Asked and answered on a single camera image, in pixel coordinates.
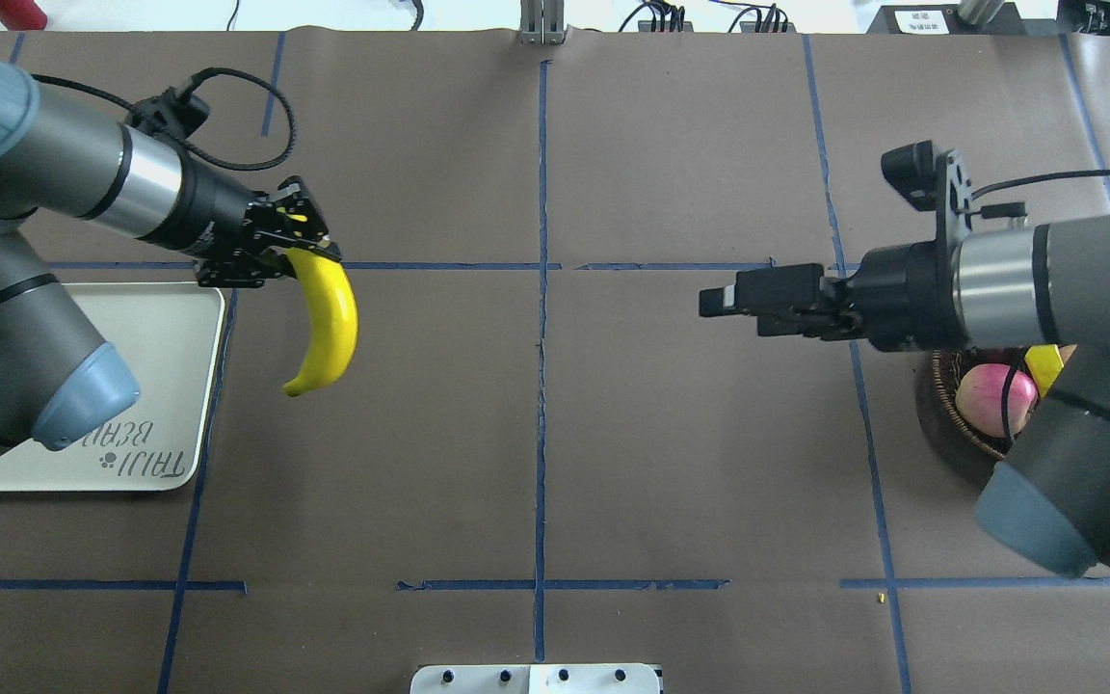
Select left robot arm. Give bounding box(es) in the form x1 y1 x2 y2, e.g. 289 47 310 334
0 61 359 457

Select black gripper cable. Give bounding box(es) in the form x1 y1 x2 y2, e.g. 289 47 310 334
30 67 297 173

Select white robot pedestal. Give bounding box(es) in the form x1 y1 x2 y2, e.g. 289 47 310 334
410 662 665 693

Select yellow-green banana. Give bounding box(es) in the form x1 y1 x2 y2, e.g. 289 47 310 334
1023 344 1064 398

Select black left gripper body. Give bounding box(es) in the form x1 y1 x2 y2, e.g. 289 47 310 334
167 173 327 288

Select red bottle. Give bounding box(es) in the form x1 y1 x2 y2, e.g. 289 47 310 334
0 0 49 31

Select brown wicker basket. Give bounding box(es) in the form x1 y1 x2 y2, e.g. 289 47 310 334
914 348 1018 463

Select white bear tray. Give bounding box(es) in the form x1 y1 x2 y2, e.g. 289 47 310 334
0 281 226 493

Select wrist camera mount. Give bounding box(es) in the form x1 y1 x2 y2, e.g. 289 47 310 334
127 88 211 141
881 141 1028 252

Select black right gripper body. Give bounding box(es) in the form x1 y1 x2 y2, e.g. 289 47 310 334
825 241 965 353

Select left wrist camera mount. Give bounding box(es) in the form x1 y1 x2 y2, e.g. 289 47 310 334
127 88 211 141

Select aluminium frame post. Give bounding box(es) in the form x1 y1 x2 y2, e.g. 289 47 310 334
518 0 568 46

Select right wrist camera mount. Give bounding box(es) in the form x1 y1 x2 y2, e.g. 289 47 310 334
881 141 1028 252

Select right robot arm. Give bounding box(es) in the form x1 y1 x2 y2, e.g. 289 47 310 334
698 215 1110 579

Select pink red apple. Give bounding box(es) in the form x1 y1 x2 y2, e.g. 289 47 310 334
953 363 1039 439

